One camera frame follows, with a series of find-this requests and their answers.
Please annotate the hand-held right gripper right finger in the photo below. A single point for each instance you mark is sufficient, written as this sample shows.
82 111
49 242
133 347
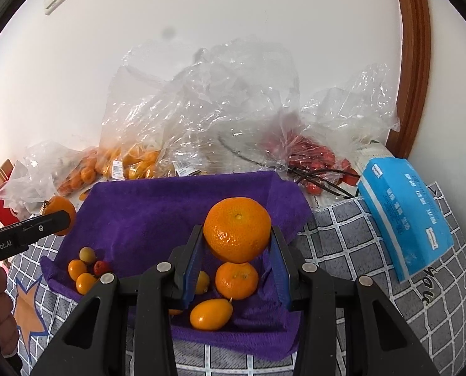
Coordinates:
282 278

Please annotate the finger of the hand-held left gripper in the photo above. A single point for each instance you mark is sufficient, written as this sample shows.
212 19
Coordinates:
48 223

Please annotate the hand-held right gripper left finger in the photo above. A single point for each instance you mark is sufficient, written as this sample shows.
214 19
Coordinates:
192 274

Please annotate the olive yellow round fruit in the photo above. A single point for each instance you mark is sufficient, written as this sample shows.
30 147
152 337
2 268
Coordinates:
202 282

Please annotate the orange mandarin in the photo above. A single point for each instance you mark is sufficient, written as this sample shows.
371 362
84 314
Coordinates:
237 286
60 205

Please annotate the yellow-orange citrus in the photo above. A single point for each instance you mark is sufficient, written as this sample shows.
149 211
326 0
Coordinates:
211 314

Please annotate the pale yellow cherry tomato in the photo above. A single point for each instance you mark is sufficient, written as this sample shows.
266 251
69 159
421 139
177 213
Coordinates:
86 254

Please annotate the small orange kumquat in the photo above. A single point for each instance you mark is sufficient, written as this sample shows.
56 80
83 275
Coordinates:
77 269
86 284

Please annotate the large orange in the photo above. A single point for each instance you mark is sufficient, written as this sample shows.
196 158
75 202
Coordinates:
237 229

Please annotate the red cherry tomato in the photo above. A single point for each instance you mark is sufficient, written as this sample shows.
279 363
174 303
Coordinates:
101 268

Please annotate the person's left hand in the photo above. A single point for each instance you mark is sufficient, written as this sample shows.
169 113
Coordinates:
3 313

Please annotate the translucent white plastic bag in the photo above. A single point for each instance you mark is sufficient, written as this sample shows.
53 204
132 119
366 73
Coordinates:
19 190

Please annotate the clear bag of mandarins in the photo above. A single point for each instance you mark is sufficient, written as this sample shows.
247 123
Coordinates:
72 168

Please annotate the purple towel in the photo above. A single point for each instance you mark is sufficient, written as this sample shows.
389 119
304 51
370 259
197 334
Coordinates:
139 219

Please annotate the grey checkered star blanket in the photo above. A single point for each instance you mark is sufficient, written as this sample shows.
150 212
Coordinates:
354 243

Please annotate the blue tissue pack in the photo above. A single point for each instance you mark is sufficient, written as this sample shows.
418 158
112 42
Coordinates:
405 215

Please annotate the clear bag of kumquats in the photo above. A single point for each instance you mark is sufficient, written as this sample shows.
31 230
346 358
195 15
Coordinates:
158 125

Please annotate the clear bag of red tomatoes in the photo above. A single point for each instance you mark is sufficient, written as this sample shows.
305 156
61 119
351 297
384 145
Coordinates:
335 125

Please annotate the brown wooden door frame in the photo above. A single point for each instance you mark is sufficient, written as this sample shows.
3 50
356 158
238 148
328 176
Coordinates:
413 66

